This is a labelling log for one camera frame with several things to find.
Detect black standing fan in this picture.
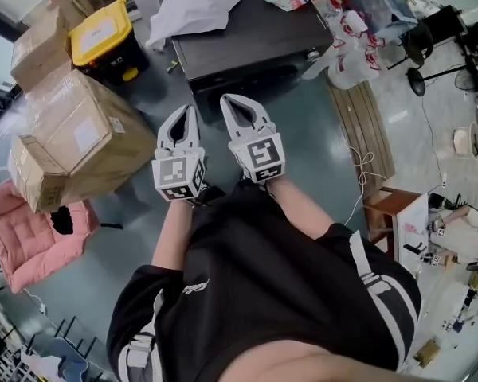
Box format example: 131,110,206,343
405,63,478,98

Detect large cardboard box white label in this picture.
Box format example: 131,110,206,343
23,68,158,199

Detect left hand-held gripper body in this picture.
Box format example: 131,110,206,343
151,146,208,203

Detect person's right forearm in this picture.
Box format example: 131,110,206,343
265,177,336,241

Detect person's black trousers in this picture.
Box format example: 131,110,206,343
182,181,304,255

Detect pale crumpled cloth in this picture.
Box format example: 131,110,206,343
143,0,249,52

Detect brown slatted wooden pallet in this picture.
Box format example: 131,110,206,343
323,79,397,191

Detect white storage shelves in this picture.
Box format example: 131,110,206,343
0,288,57,382

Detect small cardboard box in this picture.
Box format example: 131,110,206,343
7,133,72,215

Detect person's left forearm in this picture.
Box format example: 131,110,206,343
150,198,195,273

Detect black chair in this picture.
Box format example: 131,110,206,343
385,19,436,72

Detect brown wooden stool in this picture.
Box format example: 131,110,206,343
361,186,424,255

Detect person's black shirt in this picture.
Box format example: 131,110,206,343
105,223,424,382

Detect blue chair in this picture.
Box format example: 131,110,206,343
46,333,92,382

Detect white table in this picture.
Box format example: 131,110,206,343
391,193,432,279

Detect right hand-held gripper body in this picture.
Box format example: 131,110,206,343
227,132,285,185

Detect clear plastic bag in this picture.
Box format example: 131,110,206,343
347,0,420,42

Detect black bin yellow lid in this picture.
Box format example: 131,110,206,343
66,0,151,88

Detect person's face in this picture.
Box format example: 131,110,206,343
222,338,400,382

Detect white red-printed plastic bags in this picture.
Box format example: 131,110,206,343
313,0,384,92

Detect white harness strap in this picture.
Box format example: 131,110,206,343
117,290,165,382
347,230,392,298

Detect white round basket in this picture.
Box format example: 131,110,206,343
451,121,478,160

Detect white cable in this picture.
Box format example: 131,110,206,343
343,145,388,227

